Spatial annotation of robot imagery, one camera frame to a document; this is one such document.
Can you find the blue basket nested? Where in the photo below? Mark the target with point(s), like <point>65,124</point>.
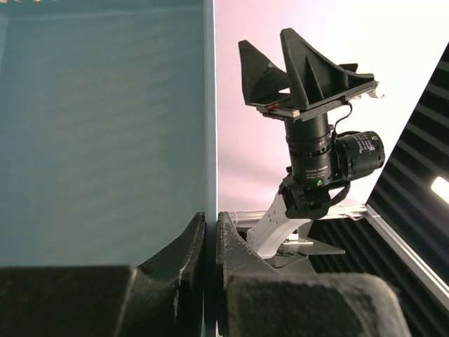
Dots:
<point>106,136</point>

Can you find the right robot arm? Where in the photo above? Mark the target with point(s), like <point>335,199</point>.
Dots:
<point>295,205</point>

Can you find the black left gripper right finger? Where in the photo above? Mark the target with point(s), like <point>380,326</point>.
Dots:
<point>255,299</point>

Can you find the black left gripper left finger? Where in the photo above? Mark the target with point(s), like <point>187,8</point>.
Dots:
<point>161,297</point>

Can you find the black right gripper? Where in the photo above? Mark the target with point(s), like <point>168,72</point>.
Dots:
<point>302,97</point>

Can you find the aluminium frame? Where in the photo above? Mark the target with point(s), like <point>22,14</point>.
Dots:
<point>355,215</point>

